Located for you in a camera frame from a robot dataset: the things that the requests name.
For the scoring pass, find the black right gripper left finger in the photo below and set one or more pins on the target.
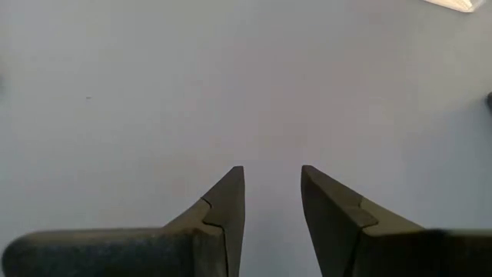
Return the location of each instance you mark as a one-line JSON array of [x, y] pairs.
[[215, 231]]

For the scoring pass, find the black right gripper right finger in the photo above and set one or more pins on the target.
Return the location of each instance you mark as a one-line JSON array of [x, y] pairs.
[[334, 223]]

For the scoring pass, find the white plastic bin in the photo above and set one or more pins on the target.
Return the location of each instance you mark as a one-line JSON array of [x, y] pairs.
[[457, 4]]

